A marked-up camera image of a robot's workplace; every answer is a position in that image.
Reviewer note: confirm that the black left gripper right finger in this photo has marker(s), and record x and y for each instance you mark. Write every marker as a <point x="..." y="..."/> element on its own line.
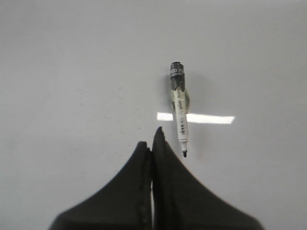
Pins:
<point x="181" y="202"/>

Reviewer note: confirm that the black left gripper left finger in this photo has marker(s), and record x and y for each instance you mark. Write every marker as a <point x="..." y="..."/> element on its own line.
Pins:
<point x="123" y="204"/>

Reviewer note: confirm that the white black whiteboard marker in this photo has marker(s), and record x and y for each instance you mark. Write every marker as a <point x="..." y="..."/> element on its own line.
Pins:
<point x="180" y="102"/>

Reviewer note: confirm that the white whiteboard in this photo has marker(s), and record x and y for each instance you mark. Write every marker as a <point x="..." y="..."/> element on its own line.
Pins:
<point x="83" y="81"/>

